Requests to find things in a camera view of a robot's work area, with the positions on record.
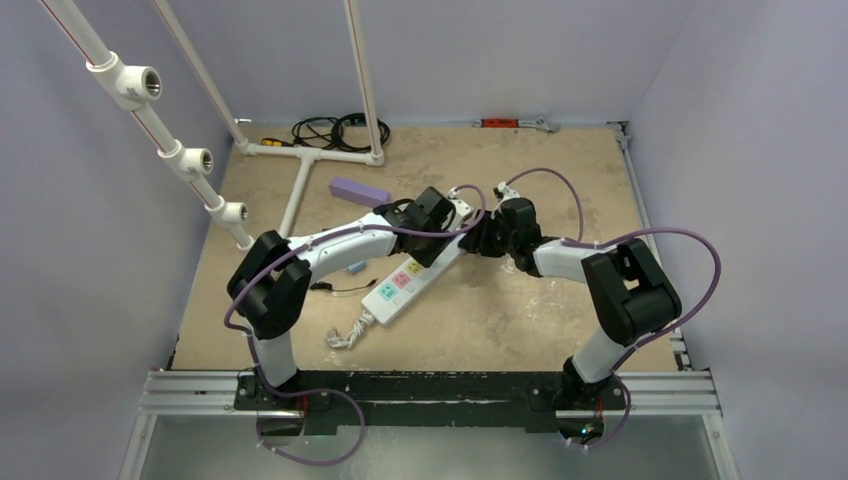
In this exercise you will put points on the purple rectangular box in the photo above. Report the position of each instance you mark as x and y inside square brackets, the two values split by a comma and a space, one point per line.
[358, 193]

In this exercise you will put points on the black plug adapter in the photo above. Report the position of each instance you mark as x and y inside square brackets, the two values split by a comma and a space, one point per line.
[330, 288]

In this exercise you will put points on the aluminium rail frame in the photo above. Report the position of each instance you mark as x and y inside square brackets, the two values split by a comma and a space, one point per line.
[187, 393]

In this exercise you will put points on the white power strip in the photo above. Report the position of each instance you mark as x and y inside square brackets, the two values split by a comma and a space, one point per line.
[392, 296]

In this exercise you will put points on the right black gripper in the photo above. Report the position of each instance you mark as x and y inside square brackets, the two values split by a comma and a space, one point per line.
[488, 232]

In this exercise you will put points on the yellow handled screwdriver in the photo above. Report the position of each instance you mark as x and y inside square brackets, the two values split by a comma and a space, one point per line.
[269, 141]

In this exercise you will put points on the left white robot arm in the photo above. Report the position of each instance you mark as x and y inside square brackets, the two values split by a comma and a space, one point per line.
[269, 287]

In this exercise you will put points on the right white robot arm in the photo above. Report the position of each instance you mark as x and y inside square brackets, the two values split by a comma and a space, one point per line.
[631, 295]

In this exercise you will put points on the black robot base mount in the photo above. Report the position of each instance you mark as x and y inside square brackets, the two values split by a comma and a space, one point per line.
[319, 402]

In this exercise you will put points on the red adjustable wrench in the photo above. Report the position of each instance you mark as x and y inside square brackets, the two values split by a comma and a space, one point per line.
[540, 124]

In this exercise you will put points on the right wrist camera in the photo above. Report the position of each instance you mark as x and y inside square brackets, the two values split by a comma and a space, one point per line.
[504, 192]

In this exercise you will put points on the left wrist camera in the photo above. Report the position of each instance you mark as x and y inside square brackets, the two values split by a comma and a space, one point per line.
[461, 212]

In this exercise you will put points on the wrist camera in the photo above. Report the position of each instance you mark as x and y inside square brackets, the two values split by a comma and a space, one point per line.
[461, 212]
[504, 192]

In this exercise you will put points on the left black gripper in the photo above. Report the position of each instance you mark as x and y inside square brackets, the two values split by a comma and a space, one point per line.
[427, 258]

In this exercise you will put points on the blue plug adapter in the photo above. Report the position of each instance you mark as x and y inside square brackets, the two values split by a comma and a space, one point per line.
[357, 267]

